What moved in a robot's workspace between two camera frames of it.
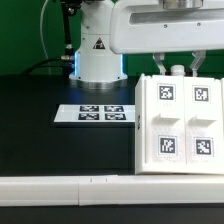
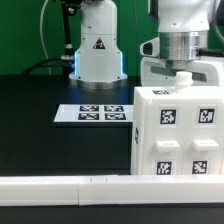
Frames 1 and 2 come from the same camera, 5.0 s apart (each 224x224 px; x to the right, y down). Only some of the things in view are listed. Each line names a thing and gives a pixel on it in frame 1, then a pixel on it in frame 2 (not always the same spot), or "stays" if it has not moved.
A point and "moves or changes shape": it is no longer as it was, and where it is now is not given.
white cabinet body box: x=179 y=124 moves or changes shape
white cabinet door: x=166 y=121 moves or changes shape
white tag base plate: x=96 y=113 stays
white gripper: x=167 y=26 to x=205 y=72
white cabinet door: x=203 y=121 moves or changes shape
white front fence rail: x=130 y=189 stays
